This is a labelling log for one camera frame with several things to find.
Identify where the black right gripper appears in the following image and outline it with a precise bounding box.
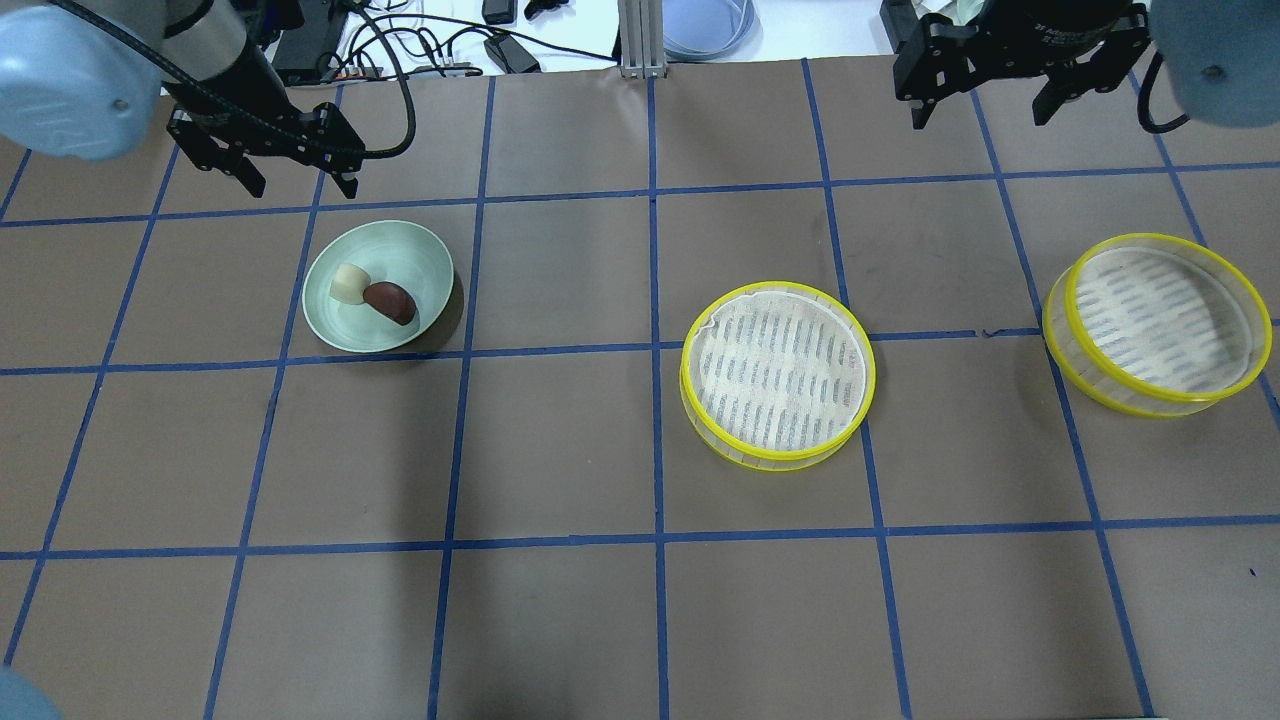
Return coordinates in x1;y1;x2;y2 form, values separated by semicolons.
881;1;1148;129

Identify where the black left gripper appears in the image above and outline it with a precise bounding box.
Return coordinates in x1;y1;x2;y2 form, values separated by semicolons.
166;102;366;199

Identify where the white steamed bun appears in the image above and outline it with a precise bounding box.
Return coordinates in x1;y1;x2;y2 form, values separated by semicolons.
328;263;372;306

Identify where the yellow rimmed steamer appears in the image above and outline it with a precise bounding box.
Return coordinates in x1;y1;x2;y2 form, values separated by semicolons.
678;281;878;473
1042;233;1275;418

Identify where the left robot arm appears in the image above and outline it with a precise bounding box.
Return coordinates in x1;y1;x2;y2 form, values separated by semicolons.
1;1;365;199

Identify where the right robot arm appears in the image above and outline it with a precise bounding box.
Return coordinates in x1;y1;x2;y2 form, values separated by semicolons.
879;1;1279;135

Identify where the black device box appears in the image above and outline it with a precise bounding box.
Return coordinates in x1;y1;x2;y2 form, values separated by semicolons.
268;1;349;87

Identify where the light green bowl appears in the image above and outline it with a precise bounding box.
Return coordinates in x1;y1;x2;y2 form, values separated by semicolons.
301;220;454;354

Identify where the dark red bun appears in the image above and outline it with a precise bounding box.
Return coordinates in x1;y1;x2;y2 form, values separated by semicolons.
365;281;417;325

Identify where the black power adapter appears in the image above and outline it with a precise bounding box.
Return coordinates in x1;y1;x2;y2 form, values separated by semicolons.
483;35;541;74

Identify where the light blue plate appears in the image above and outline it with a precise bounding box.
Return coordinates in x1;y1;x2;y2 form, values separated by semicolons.
662;1;756;61

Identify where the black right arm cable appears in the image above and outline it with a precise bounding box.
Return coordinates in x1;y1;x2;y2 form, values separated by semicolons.
1135;50;1190;135

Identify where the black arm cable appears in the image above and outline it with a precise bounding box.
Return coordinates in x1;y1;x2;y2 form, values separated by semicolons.
50;0;417;161
1135;50;1190;135

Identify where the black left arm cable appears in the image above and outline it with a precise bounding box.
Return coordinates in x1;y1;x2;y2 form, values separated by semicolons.
50;0;417;161

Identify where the aluminium frame post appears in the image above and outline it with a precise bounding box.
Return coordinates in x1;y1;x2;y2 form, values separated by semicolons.
617;0;668;79

